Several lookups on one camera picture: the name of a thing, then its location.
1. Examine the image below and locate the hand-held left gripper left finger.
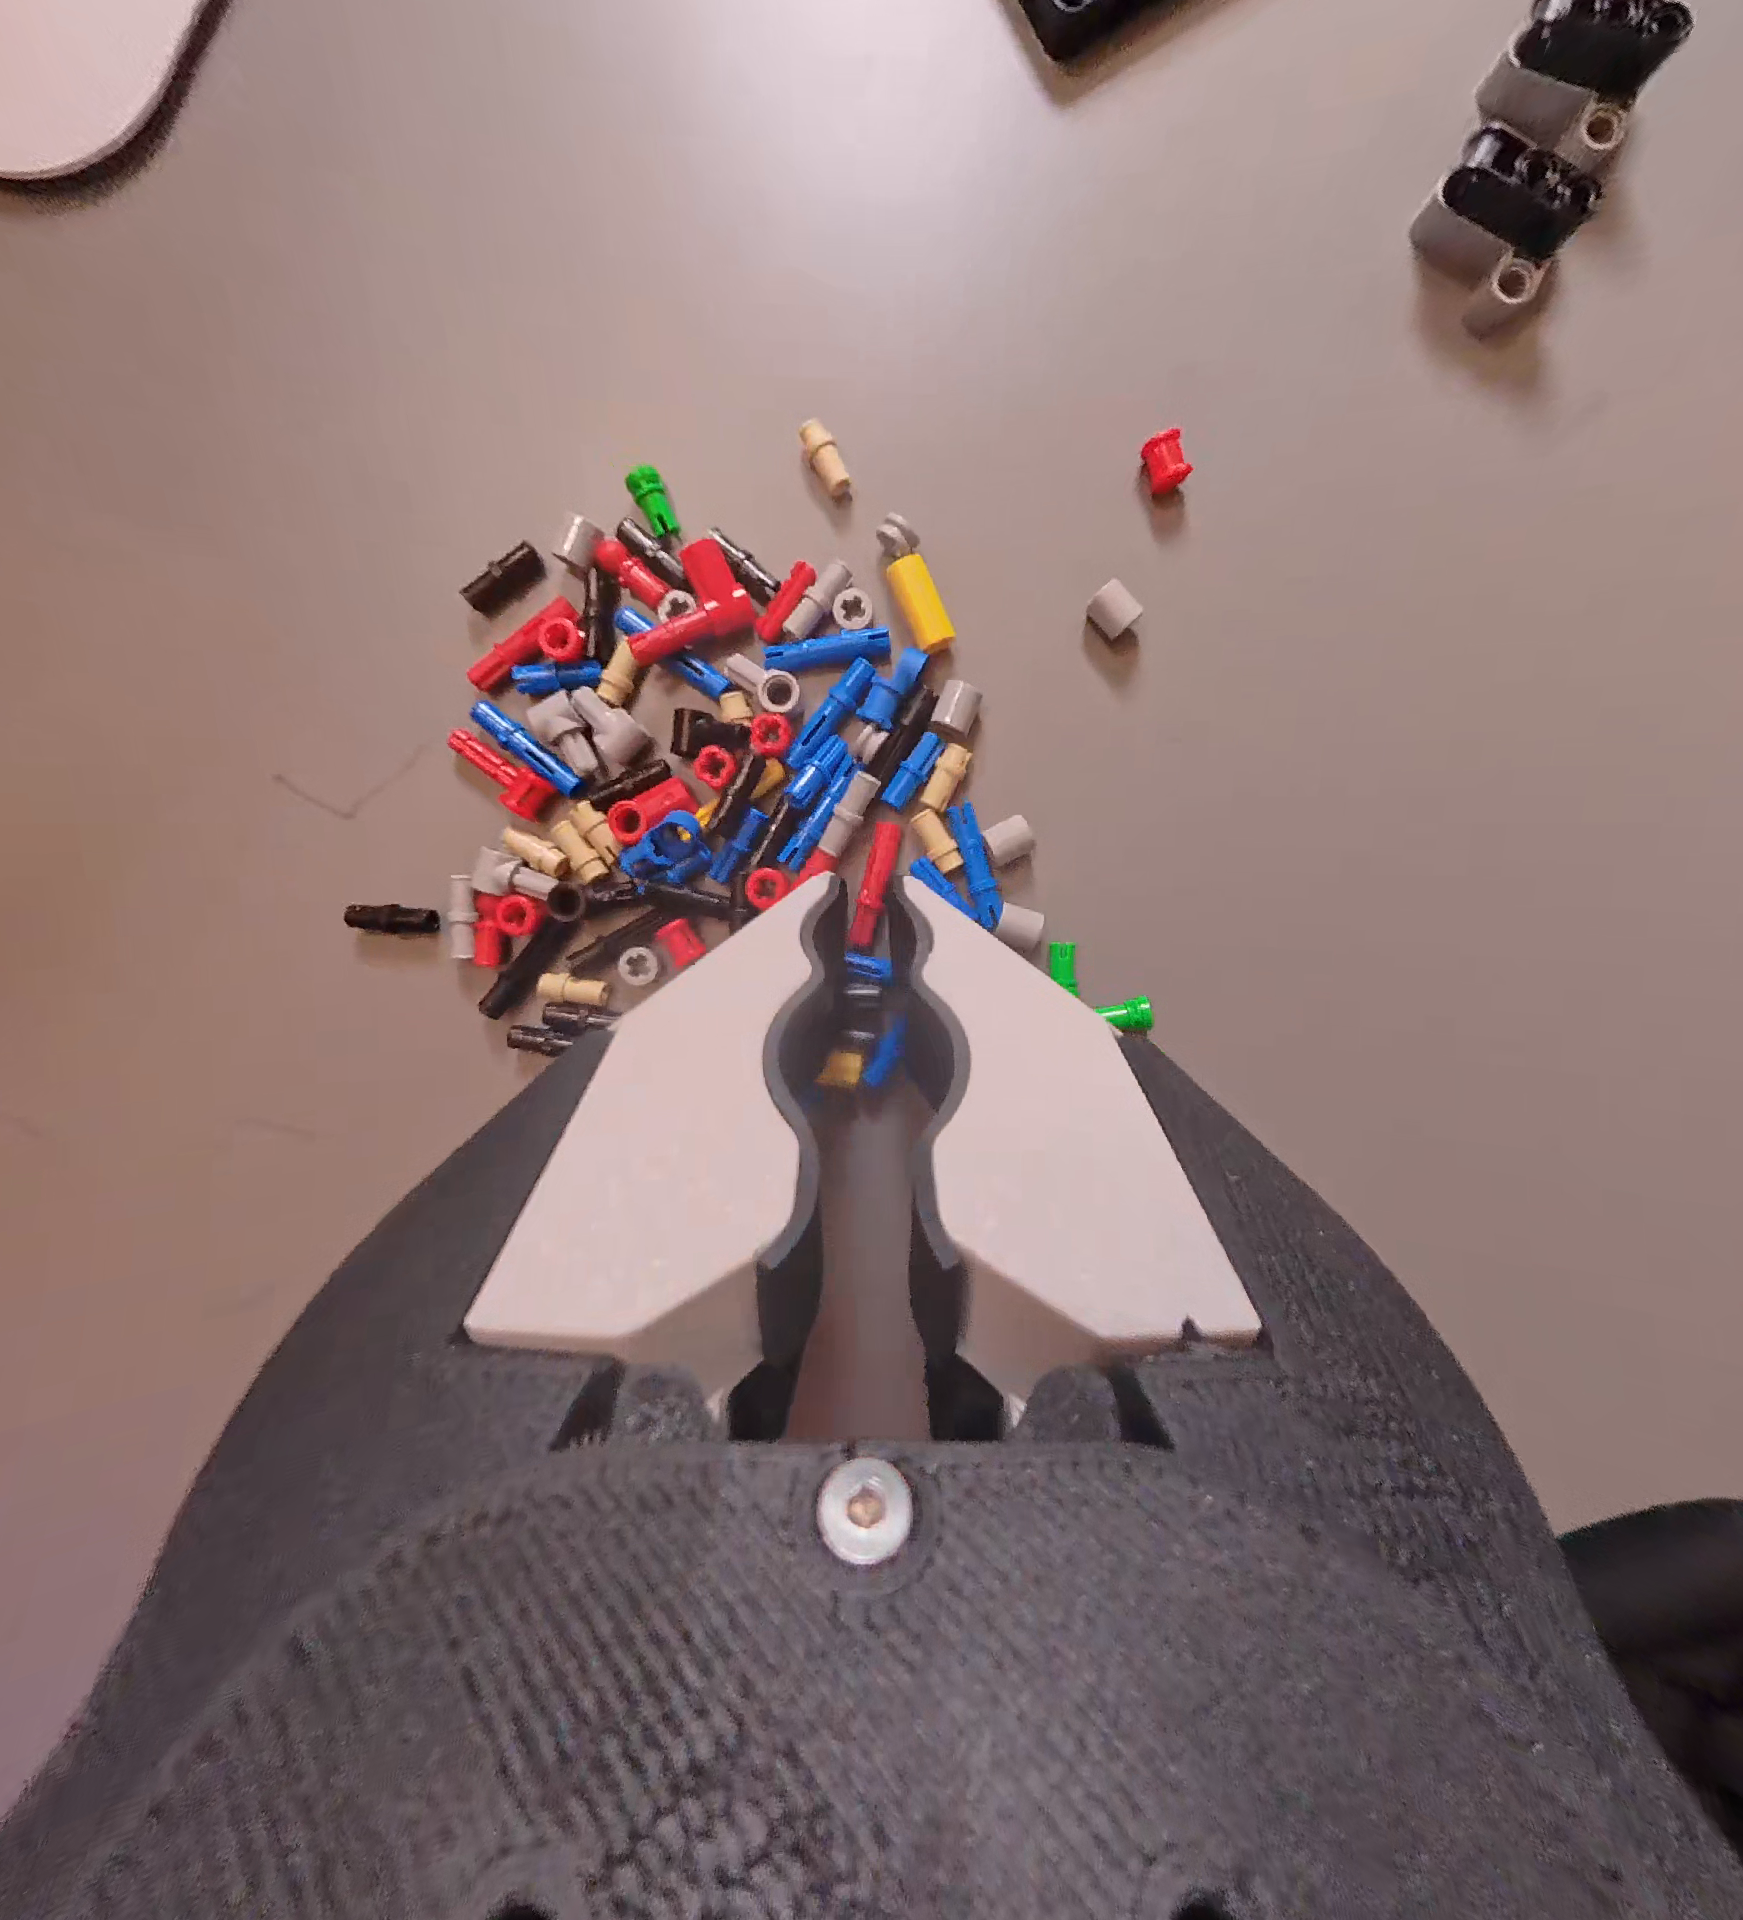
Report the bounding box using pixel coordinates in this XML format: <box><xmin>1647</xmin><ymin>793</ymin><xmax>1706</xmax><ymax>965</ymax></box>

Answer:
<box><xmin>461</xmin><ymin>870</ymin><xmax>849</xmax><ymax>1434</ymax></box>

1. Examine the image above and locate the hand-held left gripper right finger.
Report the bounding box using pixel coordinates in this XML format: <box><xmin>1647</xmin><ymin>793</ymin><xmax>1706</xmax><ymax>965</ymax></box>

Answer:
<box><xmin>890</xmin><ymin>873</ymin><xmax>1264</xmax><ymax>1434</ymax></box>

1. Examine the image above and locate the pile of small lego pieces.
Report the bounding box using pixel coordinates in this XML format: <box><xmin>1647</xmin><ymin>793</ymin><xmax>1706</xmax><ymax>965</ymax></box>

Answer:
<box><xmin>447</xmin><ymin>463</ymin><xmax>1158</xmax><ymax>1059</ymax></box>

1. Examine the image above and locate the grey lego connector assembly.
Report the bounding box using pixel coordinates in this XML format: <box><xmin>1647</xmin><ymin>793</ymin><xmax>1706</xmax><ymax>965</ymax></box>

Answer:
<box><xmin>1476</xmin><ymin>0</ymin><xmax>1698</xmax><ymax>153</ymax></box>

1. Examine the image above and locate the yellow lego connector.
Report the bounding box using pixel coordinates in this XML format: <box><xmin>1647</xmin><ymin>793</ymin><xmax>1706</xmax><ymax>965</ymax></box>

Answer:
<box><xmin>883</xmin><ymin>552</ymin><xmax>957</xmax><ymax>658</ymax></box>

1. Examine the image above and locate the grey and black lego assembly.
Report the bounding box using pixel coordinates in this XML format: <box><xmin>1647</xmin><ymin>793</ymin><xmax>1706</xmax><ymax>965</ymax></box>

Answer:
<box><xmin>1407</xmin><ymin>126</ymin><xmax>1608</xmax><ymax>340</ymax></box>

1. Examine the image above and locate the black rectangular lego frame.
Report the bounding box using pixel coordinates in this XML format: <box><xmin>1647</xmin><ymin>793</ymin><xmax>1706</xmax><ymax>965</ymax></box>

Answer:
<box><xmin>1028</xmin><ymin>0</ymin><xmax>1191</xmax><ymax>64</ymax></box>

